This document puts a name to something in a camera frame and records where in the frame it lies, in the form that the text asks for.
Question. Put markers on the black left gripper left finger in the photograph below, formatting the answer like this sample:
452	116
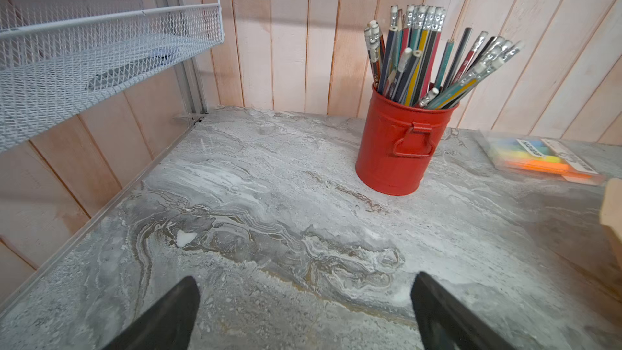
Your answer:
168	324

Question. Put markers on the highlighter pack in plastic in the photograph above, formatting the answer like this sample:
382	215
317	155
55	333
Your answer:
545	158

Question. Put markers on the white wire mesh shelf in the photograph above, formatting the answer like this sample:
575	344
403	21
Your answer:
61	57

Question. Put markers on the beige wavy fruit bowl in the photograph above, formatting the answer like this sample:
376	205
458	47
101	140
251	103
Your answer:
610	216

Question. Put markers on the bundle of coloured pencils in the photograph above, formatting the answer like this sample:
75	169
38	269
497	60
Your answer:
410	66

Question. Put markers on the red metal pencil bucket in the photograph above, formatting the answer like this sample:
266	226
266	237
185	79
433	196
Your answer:
397	145

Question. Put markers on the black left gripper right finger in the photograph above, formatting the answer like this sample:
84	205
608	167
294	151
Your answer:
446	323

